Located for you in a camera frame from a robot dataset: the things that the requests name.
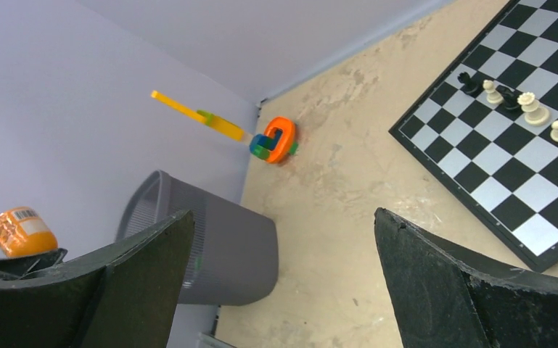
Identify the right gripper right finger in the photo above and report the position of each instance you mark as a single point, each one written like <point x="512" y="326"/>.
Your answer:
<point x="446" y="295"/>

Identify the black chess piece far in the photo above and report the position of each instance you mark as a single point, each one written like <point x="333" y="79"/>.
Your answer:
<point x="470" y="86"/>

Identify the black chess piece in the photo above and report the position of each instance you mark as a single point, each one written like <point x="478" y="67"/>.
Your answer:
<point x="510" y="99"/>
<point x="470" y="86"/>

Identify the grey mesh waste bin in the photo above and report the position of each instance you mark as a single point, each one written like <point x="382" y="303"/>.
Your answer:
<point x="235" y="256"/>

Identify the orange ring toy with blocks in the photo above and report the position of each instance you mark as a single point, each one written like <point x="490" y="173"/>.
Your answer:
<point x="278" y="141"/>

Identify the yellow toy ladder piece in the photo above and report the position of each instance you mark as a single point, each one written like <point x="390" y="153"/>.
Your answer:
<point x="208" y="119"/>

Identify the orange juice bottle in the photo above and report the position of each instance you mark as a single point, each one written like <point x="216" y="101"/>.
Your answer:
<point x="23" y="232"/>

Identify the white chess pawn far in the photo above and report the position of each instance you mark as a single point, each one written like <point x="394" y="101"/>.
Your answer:
<point x="492" y="95"/>

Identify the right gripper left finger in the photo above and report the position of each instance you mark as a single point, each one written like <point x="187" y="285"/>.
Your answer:
<point x="121" y="295"/>

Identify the aluminium frame rail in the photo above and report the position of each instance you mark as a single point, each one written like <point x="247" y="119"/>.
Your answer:
<point x="206" y="340"/>

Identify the black chess piece middle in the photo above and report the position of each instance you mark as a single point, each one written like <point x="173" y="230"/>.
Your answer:
<point x="510" y="99"/>

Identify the black and white chessboard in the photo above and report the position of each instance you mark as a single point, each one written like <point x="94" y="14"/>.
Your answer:
<point x="503" y="170"/>

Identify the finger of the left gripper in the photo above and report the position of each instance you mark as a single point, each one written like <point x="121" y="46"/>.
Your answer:
<point x="13" y="268"/>

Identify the white chess queen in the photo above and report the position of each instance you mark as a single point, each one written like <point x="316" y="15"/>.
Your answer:
<point x="535" y="114"/>

